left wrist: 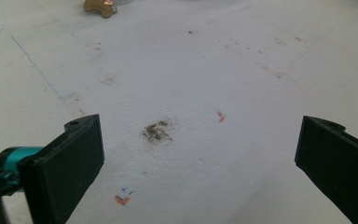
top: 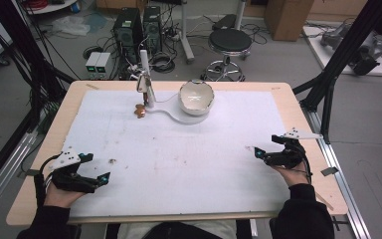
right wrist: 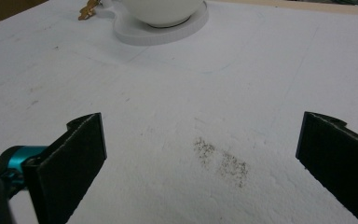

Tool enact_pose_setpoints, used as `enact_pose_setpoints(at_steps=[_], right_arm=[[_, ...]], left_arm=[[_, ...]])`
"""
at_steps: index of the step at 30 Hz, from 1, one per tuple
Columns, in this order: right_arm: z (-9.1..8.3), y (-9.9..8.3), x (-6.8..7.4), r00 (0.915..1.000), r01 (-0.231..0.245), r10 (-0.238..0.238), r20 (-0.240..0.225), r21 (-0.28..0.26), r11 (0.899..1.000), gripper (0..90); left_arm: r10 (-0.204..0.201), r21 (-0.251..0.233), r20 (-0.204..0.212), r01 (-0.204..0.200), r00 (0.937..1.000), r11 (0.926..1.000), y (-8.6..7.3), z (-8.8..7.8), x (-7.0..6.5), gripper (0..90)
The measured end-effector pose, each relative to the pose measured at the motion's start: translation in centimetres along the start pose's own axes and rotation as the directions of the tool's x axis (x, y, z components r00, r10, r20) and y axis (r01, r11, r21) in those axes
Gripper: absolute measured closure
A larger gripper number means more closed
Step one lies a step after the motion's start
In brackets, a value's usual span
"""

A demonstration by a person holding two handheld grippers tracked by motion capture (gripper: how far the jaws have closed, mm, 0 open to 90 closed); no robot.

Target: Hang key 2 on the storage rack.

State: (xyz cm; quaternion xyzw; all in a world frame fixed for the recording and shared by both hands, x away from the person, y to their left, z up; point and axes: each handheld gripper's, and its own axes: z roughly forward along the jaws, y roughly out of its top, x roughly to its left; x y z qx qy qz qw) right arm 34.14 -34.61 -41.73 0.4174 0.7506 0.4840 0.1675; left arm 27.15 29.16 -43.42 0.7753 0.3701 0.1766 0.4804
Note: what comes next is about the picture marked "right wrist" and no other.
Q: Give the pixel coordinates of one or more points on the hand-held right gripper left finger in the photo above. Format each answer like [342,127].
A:
[65,161]

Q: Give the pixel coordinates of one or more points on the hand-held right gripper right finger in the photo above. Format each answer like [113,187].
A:
[341,158]

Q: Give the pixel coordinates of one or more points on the white stand with pole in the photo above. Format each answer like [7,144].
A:
[143,35]

